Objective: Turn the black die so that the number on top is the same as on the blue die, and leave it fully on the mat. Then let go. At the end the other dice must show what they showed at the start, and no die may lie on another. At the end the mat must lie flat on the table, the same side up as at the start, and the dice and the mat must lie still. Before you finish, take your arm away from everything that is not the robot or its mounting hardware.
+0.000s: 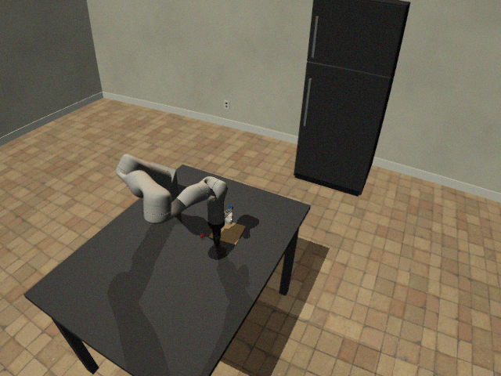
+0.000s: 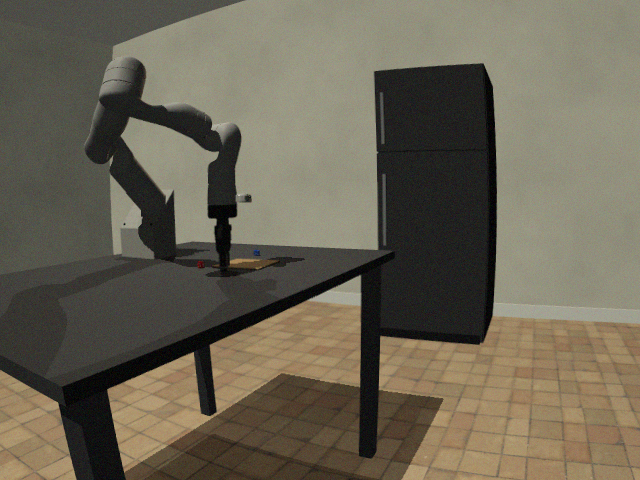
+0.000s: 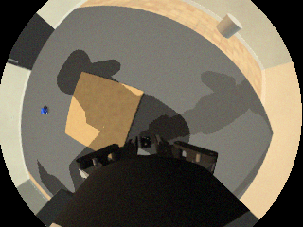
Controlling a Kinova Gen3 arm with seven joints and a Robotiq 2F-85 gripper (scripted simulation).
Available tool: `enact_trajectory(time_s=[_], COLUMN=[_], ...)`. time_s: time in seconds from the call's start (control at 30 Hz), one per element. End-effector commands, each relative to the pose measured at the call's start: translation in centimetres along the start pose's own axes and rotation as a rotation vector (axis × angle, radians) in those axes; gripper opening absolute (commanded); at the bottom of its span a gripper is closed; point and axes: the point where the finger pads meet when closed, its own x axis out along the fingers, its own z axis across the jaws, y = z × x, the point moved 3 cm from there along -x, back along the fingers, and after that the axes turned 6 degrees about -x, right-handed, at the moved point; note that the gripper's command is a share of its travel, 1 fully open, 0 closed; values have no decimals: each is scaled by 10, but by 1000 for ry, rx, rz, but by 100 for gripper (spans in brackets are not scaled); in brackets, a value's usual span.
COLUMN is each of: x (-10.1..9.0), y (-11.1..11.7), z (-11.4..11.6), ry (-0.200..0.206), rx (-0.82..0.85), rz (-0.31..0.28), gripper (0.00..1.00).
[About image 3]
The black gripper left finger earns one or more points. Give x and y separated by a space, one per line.
92 161

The tan square mat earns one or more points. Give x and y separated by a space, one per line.
101 111

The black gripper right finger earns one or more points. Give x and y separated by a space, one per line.
201 156

